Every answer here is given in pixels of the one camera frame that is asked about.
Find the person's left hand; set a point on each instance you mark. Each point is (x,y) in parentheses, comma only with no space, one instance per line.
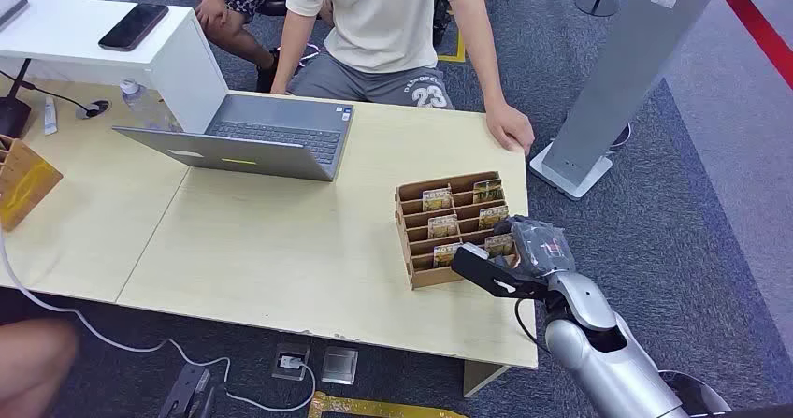
(511,127)

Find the person's hand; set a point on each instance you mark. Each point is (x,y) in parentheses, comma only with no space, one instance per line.
(212,11)

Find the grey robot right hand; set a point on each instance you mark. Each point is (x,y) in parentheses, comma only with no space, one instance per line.
(538,248)

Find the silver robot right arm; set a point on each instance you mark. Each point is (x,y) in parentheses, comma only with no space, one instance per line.
(610,359)

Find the person's left forearm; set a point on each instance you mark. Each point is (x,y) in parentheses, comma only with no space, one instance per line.
(492,74)

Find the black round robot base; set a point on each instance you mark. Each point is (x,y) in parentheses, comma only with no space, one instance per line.
(700,396)

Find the person's right forearm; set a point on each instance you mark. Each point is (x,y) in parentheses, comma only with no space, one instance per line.
(288,59)

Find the printed hotel card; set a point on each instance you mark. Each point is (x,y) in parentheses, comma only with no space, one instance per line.
(443,226)
(487,191)
(437,199)
(498,245)
(492,217)
(445,255)

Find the wooden slotted card holder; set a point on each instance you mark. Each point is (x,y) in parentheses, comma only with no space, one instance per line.
(416,279)

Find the person's blurred limb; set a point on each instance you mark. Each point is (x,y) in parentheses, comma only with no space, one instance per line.
(31,368)

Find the black smartphone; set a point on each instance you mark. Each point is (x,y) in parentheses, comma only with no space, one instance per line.
(133,27)

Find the black shoe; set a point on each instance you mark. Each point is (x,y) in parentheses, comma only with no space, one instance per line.
(266,74)

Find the yellow floor tape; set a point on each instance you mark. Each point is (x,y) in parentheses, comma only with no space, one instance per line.
(458,53)
(371,409)

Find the clear plastic water bottle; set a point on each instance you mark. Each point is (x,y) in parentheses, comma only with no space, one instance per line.
(144,105)

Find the grey kiosk stand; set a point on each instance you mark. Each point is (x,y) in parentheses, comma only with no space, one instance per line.
(626,62)

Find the grey open laptop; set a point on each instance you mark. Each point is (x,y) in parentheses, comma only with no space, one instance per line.
(279,133)

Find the white desk riser shelf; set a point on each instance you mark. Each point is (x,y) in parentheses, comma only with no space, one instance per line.
(74,34)

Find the wooden desk leg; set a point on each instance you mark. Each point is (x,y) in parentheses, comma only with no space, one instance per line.
(480,378)

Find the small white tube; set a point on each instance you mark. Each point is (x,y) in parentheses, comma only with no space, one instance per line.
(50,116)

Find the metal floor socket plate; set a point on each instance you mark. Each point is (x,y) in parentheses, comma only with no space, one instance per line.
(339,365)

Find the wooden box holder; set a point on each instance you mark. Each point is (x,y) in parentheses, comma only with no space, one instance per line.
(25,183)

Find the red barrier belt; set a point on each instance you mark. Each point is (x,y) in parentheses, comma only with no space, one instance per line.
(759,31)

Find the floor socket with plug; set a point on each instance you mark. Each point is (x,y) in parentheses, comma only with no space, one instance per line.
(290,361)

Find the black device on floor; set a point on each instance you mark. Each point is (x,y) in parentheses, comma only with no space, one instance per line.
(186,393)

